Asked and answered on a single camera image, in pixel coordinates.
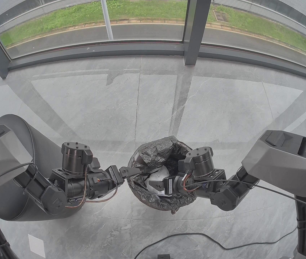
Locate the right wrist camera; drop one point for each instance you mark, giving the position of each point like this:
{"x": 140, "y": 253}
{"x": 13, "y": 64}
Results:
{"x": 182, "y": 166}

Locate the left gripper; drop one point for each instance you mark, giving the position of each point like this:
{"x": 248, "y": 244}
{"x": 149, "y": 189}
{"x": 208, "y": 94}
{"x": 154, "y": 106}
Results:
{"x": 101, "y": 183}

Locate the window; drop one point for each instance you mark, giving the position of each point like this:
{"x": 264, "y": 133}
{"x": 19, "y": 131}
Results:
{"x": 193, "y": 23}

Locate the dark grey round chair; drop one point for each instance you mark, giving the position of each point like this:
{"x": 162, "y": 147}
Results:
{"x": 42, "y": 139}

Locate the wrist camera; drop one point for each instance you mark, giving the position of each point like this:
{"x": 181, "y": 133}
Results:
{"x": 182, "y": 166}
{"x": 95, "y": 164}

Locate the white paper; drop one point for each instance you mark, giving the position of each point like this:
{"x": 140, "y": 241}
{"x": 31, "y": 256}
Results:
{"x": 158, "y": 175}

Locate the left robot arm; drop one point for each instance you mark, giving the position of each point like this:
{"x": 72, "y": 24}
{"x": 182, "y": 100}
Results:
{"x": 4, "y": 155}

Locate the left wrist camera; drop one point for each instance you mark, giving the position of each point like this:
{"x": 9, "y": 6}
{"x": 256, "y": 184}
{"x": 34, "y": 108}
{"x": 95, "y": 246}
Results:
{"x": 95, "y": 164}

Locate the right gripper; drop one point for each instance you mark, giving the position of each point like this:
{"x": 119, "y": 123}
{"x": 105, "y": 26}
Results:
{"x": 175, "y": 186}

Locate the black plastic bag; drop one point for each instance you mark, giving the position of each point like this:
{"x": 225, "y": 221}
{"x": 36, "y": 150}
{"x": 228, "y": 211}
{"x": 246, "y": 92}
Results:
{"x": 155, "y": 150}

